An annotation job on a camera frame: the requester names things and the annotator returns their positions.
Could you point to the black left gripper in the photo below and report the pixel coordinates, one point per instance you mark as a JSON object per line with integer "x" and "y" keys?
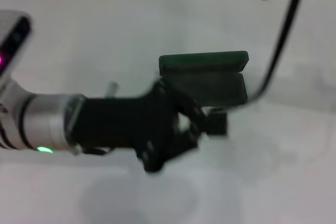
{"x": 126, "y": 124}

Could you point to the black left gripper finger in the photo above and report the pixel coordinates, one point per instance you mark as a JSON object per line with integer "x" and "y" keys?
{"x": 216, "y": 125}

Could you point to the green glasses case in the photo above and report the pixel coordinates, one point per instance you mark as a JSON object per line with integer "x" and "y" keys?
{"x": 204, "y": 60}

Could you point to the black thin-frame glasses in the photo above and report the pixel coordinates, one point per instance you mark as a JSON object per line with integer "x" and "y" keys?
{"x": 277, "y": 51}

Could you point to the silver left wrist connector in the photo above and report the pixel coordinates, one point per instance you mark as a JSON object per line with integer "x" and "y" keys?
{"x": 112, "y": 90}

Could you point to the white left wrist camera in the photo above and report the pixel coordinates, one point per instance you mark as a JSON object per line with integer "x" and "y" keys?
{"x": 13, "y": 40}

